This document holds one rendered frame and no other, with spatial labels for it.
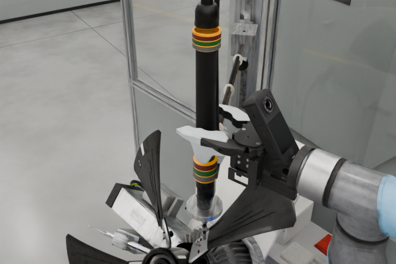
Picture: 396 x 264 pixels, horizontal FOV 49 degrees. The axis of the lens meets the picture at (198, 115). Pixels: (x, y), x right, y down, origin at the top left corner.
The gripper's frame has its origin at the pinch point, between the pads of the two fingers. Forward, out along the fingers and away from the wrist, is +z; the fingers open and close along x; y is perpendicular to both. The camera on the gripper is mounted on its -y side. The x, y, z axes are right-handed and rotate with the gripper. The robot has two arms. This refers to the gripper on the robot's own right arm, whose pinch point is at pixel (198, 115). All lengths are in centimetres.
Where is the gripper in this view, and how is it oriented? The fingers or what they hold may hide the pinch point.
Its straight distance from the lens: 74.2
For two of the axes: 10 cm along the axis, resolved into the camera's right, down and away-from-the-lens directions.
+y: 0.0, 8.4, 5.4
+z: -8.0, -3.2, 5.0
